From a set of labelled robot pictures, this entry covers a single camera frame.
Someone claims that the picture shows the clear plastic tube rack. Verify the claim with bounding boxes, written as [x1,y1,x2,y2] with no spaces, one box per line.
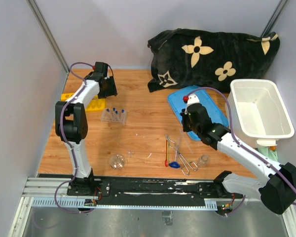
[100,108,128,125]

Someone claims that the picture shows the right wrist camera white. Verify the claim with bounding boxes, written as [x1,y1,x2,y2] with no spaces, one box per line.
[183,93,200,107]

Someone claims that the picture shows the white plastic bin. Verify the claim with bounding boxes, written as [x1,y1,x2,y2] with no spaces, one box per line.
[225,79,295,148]

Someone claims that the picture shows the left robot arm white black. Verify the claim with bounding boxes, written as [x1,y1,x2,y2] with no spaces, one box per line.
[55,62,117,196]

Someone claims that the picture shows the glass flask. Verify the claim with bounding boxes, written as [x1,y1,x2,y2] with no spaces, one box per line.
[109,154,126,169]

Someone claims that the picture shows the clear plastic dropper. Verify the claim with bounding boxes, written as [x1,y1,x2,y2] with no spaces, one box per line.
[178,129,194,155]

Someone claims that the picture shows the red spatula spoon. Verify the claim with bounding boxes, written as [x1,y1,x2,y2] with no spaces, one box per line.
[164,140,169,167]

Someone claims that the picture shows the green cloth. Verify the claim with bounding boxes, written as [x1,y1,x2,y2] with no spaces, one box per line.
[257,147,278,161]

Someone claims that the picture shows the black floral blanket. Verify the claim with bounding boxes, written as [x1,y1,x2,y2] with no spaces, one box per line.
[148,28,280,93]

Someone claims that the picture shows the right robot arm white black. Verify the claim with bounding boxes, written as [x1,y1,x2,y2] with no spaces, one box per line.
[181,98,296,214]

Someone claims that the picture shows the small glass bottle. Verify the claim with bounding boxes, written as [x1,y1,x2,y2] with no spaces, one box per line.
[197,155,209,167]

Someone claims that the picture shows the metal crucible tongs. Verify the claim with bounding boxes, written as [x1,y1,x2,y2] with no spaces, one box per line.
[165,134,199,176]

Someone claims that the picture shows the yellow test tube rack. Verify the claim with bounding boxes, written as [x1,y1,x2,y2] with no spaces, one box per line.
[61,93,106,112]

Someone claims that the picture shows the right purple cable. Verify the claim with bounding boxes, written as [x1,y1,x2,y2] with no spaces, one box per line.
[187,86,296,210]

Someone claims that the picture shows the blue plastic tray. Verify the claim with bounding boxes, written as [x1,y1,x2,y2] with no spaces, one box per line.
[168,86,232,150]

